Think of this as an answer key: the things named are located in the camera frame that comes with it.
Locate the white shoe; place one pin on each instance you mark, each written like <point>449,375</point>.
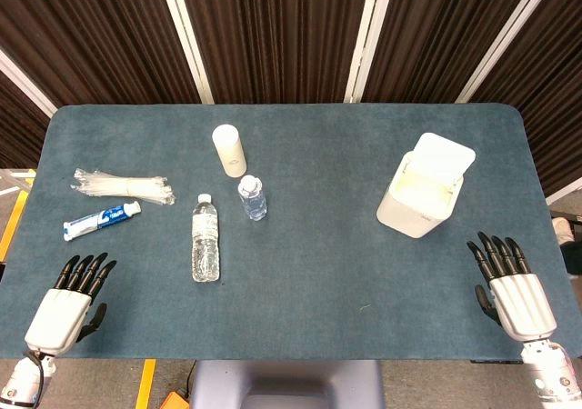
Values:
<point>563,228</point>

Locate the white plastic container lid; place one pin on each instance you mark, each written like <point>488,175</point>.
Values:
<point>443,154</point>

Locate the white lidded bin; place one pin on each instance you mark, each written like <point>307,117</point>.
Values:
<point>416,202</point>

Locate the small clear plastic bottle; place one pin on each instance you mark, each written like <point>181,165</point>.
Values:
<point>252,200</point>

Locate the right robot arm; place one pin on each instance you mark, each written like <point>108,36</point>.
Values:
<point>552,368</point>

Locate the orange box on floor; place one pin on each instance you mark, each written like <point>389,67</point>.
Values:
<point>174,401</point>

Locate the bundle of white zip ties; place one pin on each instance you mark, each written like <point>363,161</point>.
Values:
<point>125,188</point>

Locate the blue white toothpaste tube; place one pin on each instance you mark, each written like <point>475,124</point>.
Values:
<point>101,220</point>

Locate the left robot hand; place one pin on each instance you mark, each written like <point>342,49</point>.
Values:
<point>57,316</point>

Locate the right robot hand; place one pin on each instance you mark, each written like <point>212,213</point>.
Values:
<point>523,304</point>

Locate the large clear water bottle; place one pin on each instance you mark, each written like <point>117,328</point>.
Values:
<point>205,241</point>

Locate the blue table mat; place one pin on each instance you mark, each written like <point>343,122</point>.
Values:
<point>291,254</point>

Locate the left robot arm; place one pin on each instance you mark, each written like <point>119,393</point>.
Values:
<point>25,377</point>

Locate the white cylindrical bottle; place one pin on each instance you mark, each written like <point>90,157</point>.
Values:
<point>229,150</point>

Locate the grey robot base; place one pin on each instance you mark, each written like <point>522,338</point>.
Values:
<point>286,384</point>

